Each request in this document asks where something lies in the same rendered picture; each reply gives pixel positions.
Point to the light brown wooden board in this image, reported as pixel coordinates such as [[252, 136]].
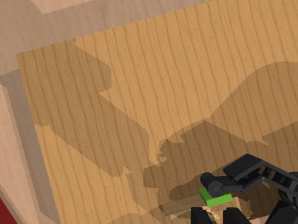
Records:
[[129, 118]]

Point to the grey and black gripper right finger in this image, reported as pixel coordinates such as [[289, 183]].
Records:
[[232, 215]]

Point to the small wooden block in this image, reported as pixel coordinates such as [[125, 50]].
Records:
[[179, 212]]

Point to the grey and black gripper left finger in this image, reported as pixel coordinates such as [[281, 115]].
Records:
[[199, 216]]

